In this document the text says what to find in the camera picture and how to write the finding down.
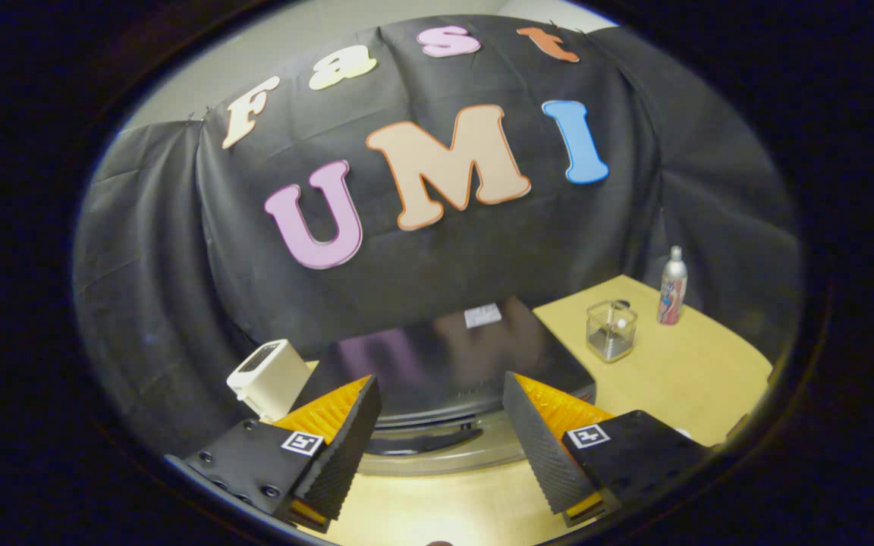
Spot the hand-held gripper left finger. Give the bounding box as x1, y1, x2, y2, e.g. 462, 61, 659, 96
164, 375, 383, 533

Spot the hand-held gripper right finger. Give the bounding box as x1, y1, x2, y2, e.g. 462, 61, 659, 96
502, 371, 711, 528

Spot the black toaster oven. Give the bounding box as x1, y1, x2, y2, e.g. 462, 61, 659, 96
289, 296, 597, 477

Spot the white bread toaster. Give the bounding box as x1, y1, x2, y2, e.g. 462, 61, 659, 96
226, 339, 313, 422

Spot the clear glass jar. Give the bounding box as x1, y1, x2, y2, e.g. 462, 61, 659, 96
586, 299, 639, 363

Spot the silver spray bottle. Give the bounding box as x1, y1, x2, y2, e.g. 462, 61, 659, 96
657, 245, 688, 326

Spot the black backdrop cloth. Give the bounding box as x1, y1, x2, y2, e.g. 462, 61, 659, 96
73, 15, 802, 456

